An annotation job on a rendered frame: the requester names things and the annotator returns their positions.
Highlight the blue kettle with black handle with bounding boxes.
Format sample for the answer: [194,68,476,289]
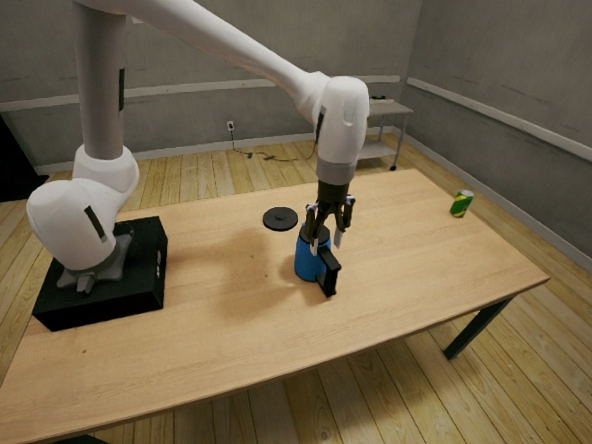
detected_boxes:
[294,222,342,298]

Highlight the green and yellow drink can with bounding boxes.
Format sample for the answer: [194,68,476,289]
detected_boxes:
[450,189,473,218]

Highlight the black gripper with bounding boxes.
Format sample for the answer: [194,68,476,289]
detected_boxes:
[304,179,356,256]

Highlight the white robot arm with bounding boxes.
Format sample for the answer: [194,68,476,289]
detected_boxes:
[26,0,369,294]

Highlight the black round disc with center stud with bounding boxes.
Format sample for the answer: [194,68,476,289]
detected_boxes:
[263,207,298,231]

